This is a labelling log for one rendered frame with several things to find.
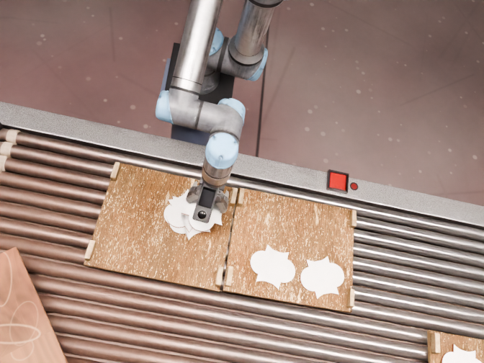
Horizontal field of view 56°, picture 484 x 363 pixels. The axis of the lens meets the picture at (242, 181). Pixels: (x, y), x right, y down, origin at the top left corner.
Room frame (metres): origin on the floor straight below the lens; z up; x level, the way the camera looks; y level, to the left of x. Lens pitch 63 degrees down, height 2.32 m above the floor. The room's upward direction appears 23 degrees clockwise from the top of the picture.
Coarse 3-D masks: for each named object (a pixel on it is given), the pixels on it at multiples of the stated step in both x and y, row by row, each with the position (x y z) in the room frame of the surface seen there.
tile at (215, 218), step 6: (192, 204) 0.51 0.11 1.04; (186, 210) 0.49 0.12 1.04; (192, 210) 0.50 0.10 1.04; (216, 210) 0.52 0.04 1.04; (210, 216) 0.50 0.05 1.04; (216, 216) 0.51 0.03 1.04; (192, 222) 0.46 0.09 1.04; (198, 222) 0.47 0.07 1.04; (210, 222) 0.48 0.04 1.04; (216, 222) 0.49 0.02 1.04; (198, 228) 0.45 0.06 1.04; (204, 228) 0.46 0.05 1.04
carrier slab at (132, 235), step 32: (128, 192) 0.51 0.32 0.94; (160, 192) 0.55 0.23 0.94; (224, 192) 0.64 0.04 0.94; (128, 224) 0.41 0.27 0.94; (160, 224) 0.45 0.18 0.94; (224, 224) 0.53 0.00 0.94; (96, 256) 0.28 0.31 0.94; (128, 256) 0.32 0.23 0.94; (160, 256) 0.36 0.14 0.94; (192, 256) 0.40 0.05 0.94; (224, 256) 0.43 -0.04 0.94
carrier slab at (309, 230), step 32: (256, 192) 0.68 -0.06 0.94; (256, 224) 0.58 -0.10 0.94; (288, 224) 0.62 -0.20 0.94; (320, 224) 0.67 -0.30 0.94; (288, 256) 0.52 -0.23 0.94; (320, 256) 0.56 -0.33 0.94; (352, 256) 0.60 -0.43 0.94; (224, 288) 0.34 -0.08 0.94; (256, 288) 0.38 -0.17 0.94; (288, 288) 0.42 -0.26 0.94
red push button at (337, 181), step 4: (332, 176) 0.86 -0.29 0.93; (336, 176) 0.87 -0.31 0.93; (340, 176) 0.88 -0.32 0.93; (344, 176) 0.88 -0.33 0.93; (332, 180) 0.85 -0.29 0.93; (336, 180) 0.86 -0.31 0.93; (340, 180) 0.86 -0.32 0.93; (344, 180) 0.87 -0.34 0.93; (332, 184) 0.83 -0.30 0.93; (336, 184) 0.84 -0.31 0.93; (340, 184) 0.84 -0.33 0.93; (344, 184) 0.85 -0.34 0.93; (336, 188) 0.83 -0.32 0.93; (340, 188) 0.83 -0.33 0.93; (344, 188) 0.84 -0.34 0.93
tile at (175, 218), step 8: (168, 200) 0.53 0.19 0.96; (176, 200) 0.54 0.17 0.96; (184, 200) 0.55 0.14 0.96; (176, 208) 0.51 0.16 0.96; (184, 208) 0.52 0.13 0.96; (168, 216) 0.48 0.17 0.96; (176, 216) 0.49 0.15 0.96; (184, 216) 0.50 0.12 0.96; (176, 224) 0.46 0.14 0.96; (184, 224) 0.47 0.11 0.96
